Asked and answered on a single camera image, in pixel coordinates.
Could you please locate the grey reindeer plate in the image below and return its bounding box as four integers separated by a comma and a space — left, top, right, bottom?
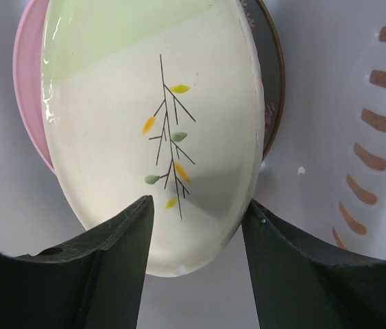
241, 0, 285, 157

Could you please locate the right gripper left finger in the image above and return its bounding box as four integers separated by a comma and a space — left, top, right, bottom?
0, 195, 154, 328

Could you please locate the pink bear plate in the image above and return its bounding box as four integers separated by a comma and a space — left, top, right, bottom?
12, 0, 53, 170

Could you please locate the white plastic bin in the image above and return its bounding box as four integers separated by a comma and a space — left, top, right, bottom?
0, 1, 386, 328

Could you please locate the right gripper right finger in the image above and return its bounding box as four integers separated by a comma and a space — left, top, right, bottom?
242, 201, 386, 328

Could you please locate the green cream leaf plate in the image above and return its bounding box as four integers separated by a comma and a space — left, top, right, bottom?
41, 1, 265, 277

